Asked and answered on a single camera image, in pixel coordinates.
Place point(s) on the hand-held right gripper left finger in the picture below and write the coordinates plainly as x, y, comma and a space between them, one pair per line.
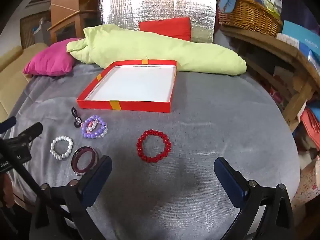
97, 180

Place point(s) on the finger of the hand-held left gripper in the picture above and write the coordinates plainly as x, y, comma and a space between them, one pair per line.
30, 132
7, 124

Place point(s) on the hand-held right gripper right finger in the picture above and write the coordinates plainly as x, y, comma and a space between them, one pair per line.
230, 180

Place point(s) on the dark red bangle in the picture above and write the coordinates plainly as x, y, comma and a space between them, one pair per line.
83, 151

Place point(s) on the red cardboard box lid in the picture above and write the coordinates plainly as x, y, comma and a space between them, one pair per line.
130, 82

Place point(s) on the person's left hand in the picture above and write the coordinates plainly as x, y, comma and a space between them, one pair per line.
6, 192

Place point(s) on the grey blanket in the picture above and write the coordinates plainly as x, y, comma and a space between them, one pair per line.
200, 135

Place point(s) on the beige sofa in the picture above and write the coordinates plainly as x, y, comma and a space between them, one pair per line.
12, 67

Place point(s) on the pink pillow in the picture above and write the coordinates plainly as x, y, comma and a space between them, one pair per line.
50, 60

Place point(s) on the floral fabric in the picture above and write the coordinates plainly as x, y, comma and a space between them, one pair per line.
308, 182

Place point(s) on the coral bag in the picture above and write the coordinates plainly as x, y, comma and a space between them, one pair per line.
311, 127

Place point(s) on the brown lattice panel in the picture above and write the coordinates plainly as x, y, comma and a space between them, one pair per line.
32, 30

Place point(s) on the wooden cabinet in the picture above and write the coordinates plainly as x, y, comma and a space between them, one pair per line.
66, 7

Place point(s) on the wooden shelf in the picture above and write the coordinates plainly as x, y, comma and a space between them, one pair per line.
287, 52

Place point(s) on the light green pillow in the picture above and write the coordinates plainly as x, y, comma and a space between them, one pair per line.
160, 47

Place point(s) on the blue cardboard box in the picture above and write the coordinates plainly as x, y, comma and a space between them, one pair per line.
300, 37

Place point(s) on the red cushion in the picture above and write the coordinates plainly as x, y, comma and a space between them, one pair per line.
167, 28

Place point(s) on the wicker basket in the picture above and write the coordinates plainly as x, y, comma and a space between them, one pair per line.
250, 15

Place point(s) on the silver foil insulated bag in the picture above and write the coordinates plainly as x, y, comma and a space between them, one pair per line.
155, 7

